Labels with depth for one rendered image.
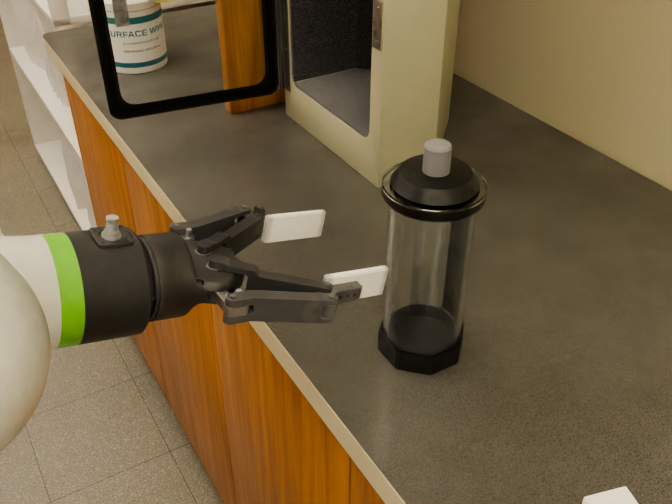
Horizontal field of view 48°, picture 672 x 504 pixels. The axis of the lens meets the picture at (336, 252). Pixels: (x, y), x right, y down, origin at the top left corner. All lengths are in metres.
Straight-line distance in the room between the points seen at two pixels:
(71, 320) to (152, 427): 1.53
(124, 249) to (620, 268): 0.70
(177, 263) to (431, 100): 0.66
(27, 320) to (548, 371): 0.64
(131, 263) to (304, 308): 0.15
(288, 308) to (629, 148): 0.87
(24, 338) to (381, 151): 0.85
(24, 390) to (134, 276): 0.23
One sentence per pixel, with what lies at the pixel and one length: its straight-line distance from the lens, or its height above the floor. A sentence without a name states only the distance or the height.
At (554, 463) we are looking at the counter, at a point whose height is 0.94.
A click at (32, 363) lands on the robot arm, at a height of 1.29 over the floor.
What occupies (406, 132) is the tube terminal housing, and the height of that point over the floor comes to 1.03.
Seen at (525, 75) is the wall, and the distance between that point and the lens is 1.53.
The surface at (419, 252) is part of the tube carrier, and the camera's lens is 0.77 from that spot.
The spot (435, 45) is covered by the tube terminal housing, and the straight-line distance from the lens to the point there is 1.16.
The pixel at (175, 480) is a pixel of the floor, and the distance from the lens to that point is 2.00.
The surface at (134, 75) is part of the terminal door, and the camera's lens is 1.33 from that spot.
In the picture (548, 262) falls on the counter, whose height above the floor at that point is 0.94.
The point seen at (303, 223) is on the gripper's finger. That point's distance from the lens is 0.78.
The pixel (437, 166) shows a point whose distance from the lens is 0.75.
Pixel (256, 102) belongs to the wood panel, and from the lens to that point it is 1.47.
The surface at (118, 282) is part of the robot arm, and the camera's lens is 0.60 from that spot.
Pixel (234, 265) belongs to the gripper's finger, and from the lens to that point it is 0.66.
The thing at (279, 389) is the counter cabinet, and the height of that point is 0.78.
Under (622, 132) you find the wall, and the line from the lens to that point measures 1.39.
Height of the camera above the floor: 1.55
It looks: 36 degrees down
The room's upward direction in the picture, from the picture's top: straight up
